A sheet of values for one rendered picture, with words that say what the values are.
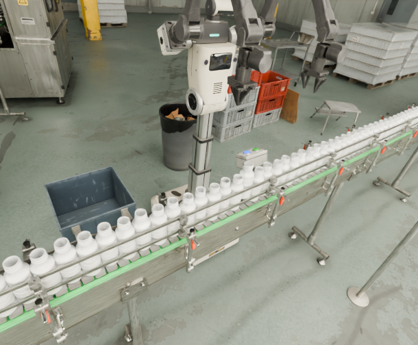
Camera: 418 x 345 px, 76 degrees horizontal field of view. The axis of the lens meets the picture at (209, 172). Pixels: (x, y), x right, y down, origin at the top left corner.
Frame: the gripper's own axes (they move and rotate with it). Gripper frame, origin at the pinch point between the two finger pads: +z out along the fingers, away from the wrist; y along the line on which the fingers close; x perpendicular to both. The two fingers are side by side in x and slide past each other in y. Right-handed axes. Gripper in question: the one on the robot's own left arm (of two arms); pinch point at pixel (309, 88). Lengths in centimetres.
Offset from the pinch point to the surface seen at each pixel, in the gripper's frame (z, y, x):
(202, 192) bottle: 25, -14, 69
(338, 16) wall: 54, 578, -940
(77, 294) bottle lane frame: 40, -20, 117
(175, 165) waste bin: 132, 132, -3
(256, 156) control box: 28.8, -1.9, 28.9
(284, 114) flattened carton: 133, 173, -225
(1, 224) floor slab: 138, 135, 155
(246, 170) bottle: 21, -15, 49
